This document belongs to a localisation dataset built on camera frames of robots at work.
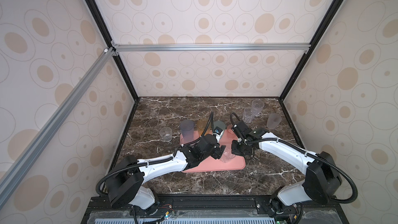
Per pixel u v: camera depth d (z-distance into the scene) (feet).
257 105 3.59
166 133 3.28
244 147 2.34
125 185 1.37
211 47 3.02
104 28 2.69
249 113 3.49
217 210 2.39
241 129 2.17
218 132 2.28
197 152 2.03
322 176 1.38
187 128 3.21
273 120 3.28
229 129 2.34
